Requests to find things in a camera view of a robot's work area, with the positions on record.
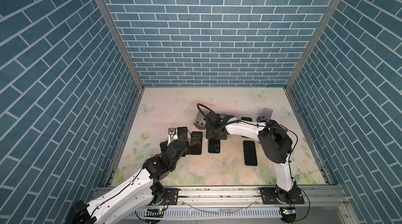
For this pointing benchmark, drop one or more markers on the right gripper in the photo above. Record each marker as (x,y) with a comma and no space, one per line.
(208,134)

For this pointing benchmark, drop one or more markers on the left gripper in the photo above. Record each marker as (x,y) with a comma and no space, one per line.
(187,151)

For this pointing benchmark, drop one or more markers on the teal-edged phone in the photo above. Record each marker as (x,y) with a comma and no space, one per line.
(214,146)

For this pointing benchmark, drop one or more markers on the purple-edged phone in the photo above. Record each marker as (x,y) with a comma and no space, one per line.
(196,142)

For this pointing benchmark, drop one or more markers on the black phone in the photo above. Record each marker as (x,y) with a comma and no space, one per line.
(247,119)
(182,134)

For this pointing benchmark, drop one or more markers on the teal phone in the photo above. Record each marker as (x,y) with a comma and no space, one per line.
(250,156)

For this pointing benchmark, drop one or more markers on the grey stand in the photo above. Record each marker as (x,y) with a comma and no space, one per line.
(265,115)

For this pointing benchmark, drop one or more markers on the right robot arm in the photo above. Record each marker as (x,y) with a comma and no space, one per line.
(275,142)

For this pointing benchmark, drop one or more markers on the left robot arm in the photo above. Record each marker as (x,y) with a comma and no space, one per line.
(139,190)

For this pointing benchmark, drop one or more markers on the wooden round stand left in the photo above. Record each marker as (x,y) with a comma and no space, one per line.
(200,121)

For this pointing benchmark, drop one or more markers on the left controller board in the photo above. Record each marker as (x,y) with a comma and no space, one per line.
(153,216)

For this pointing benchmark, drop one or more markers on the controller board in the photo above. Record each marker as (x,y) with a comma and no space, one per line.
(288,214)
(153,216)

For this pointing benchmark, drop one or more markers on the right controller board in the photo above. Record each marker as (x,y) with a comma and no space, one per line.
(288,214)

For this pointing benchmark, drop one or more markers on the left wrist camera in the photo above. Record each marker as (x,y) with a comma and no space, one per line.
(172,135)

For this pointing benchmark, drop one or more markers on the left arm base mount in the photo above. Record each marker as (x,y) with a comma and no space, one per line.
(169,195)

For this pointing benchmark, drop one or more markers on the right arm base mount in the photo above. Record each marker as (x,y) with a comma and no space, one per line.
(276,195)

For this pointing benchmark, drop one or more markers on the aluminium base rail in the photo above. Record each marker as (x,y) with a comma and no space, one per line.
(236,196)

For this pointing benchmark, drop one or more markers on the left frame post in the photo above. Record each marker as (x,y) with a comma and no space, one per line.
(103,9)

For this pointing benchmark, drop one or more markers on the frame post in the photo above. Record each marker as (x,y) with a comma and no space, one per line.
(325,19)
(103,9)

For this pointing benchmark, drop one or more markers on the right frame post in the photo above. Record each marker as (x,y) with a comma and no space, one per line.
(325,19)

